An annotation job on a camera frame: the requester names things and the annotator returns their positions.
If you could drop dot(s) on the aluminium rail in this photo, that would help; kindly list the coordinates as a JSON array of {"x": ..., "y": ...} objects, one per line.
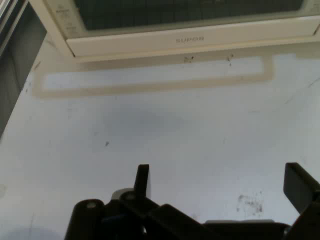
[{"x": 10, "y": 15}]

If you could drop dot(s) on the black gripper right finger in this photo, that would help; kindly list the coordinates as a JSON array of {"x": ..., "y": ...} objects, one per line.
[{"x": 305, "y": 190}]

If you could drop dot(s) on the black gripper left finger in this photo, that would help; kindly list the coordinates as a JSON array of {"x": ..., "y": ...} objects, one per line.
[{"x": 130, "y": 220}]

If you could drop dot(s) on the cream toaster oven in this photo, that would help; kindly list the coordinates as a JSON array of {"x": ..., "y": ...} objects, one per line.
[{"x": 52, "y": 22}]

